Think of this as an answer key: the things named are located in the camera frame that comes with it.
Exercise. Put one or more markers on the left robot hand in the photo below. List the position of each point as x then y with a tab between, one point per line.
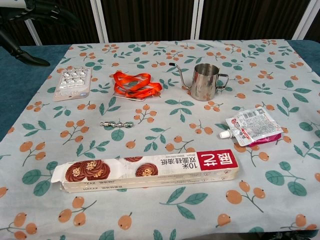
17	51

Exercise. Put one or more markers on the silver pill blister pack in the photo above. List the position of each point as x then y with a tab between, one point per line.
72	83

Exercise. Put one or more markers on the clear badge holder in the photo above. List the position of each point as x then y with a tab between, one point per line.
135	98

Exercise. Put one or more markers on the floral print tablecloth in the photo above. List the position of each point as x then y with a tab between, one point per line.
175	120

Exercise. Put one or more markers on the baking paper box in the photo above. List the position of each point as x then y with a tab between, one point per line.
150	170

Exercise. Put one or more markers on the white spout pouch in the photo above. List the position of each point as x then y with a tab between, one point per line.
255	125

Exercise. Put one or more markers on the white aluminium partition post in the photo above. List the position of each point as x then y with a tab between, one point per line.
33	33
100	22
195	20
308	22

